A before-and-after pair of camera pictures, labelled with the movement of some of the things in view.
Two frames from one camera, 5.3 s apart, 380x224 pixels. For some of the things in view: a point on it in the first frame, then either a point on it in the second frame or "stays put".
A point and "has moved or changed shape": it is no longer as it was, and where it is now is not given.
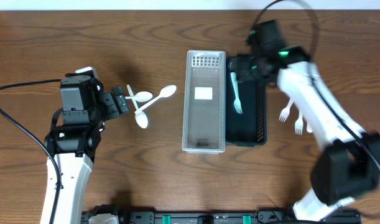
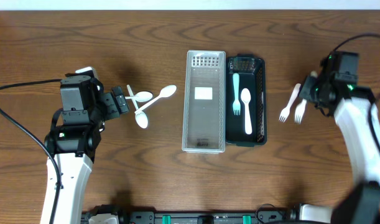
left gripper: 112,104 stays put
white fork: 299,124 has moved or changed shape
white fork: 285,111 stays put
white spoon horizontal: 142,96 stays put
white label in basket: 205,93 stays put
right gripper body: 242,69 -> 309,87
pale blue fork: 237,102 stays put
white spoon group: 308,129 -> 245,96
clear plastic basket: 204,102 stays put
